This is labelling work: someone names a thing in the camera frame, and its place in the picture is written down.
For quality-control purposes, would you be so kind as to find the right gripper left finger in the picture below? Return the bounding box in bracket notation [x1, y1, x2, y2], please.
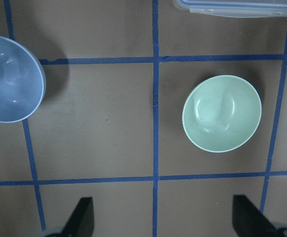
[61, 197, 95, 237]

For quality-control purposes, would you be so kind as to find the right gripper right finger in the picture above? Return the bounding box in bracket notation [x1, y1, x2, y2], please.
[232, 195, 276, 237]

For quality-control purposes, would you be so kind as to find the blue bowl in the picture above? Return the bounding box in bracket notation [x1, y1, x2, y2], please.
[0, 36, 46, 123]

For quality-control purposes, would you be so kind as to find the green bowl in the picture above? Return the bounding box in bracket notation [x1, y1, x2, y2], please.
[181, 75, 262, 153]

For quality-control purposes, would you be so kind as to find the clear plastic food container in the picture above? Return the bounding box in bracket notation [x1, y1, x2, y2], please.
[173, 0, 287, 18]

